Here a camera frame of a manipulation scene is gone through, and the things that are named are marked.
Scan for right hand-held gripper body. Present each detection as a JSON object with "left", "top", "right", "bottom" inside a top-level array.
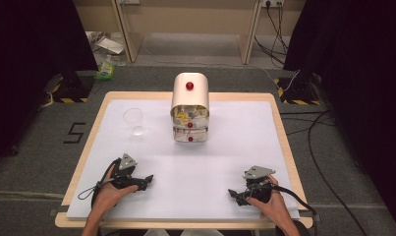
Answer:
[{"left": 243, "top": 164, "right": 277, "bottom": 204}]

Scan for person's left hand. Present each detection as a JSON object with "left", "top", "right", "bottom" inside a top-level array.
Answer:
[{"left": 92, "top": 164, "right": 140, "bottom": 218}]

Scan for green wet wipes pack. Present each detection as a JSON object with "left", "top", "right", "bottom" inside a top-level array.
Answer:
[{"left": 93, "top": 55, "right": 117, "bottom": 83}]

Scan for black cables from wall socket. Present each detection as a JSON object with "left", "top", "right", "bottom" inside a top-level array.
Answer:
[{"left": 254, "top": 1, "right": 290, "bottom": 66}]

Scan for white table mat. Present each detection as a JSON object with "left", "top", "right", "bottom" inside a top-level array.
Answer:
[{"left": 66, "top": 98, "right": 301, "bottom": 220}]

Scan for left hand-held gripper black cable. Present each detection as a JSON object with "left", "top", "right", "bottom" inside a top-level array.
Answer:
[{"left": 77, "top": 157, "right": 122, "bottom": 210}]

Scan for person's right hand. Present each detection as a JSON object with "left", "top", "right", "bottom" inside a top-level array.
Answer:
[{"left": 245, "top": 174, "right": 294, "bottom": 224}]

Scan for black curtain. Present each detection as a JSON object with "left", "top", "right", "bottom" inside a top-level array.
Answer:
[
  {"left": 0, "top": 0, "right": 99, "bottom": 170},
  {"left": 282, "top": 0, "right": 396, "bottom": 227}
]

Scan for right hand-held gripper black cable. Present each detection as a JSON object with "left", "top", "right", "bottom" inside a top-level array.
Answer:
[{"left": 269, "top": 184, "right": 318, "bottom": 236}]

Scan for stand base with striped tape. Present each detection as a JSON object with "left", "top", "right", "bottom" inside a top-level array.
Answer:
[
  {"left": 42, "top": 72, "right": 95, "bottom": 104},
  {"left": 273, "top": 76, "right": 321, "bottom": 106}
]

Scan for hand-held gripper black cable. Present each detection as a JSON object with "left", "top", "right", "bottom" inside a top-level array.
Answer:
[
  {"left": 77, "top": 157, "right": 122, "bottom": 210},
  {"left": 269, "top": 184, "right": 318, "bottom": 236}
]

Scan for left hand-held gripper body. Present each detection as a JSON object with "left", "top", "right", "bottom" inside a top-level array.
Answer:
[{"left": 111, "top": 152, "right": 148, "bottom": 192}]

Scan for wooden desk leg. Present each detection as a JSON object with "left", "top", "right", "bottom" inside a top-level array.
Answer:
[
  {"left": 237, "top": 0, "right": 263, "bottom": 66},
  {"left": 110, "top": 0, "right": 145, "bottom": 64}
]

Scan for pile of paper scraps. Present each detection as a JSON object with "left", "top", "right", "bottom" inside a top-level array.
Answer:
[{"left": 85, "top": 30, "right": 128, "bottom": 66}]

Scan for clear glass cup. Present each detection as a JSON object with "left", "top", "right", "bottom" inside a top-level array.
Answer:
[{"left": 122, "top": 107, "right": 145, "bottom": 138}]

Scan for black floor cable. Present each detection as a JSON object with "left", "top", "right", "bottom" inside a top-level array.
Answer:
[{"left": 278, "top": 110, "right": 370, "bottom": 236}]

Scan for white drawer cabinet red knobs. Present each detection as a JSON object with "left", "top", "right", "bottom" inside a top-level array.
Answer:
[{"left": 169, "top": 72, "right": 210, "bottom": 144}]

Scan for white wall power socket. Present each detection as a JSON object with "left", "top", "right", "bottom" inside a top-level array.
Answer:
[{"left": 260, "top": 0, "right": 286, "bottom": 8}]

